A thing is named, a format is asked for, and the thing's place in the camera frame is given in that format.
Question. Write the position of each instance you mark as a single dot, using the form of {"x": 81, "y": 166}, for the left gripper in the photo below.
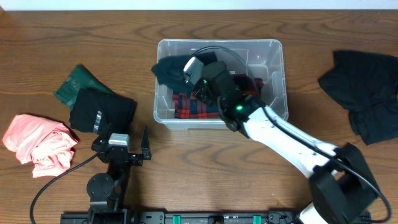
{"x": 134, "y": 157}

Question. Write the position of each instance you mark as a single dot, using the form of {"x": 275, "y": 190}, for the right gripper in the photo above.
{"x": 204, "y": 94}

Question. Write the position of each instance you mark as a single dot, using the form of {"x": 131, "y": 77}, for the black garment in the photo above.
{"x": 98, "y": 112}
{"x": 365, "y": 84}

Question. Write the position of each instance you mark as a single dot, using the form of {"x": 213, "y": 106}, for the red plaid garment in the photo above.
{"x": 190, "y": 107}

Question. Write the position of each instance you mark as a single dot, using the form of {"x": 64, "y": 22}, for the clear plastic storage bin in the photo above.
{"x": 263, "y": 56}

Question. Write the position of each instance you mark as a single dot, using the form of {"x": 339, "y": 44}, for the dark teal garment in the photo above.
{"x": 169, "y": 71}

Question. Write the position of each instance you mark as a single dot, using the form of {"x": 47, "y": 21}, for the pink garment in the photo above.
{"x": 45, "y": 143}

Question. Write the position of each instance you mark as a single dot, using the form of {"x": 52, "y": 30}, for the dark green garment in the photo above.
{"x": 79, "y": 78}

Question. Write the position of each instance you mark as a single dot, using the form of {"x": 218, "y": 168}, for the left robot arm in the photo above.
{"x": 107, "y": 190}

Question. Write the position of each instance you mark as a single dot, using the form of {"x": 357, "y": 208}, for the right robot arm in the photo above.
{"x": 341, "y": 183}

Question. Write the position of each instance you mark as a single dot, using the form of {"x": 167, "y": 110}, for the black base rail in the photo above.
{"x": 158, "y": 217}

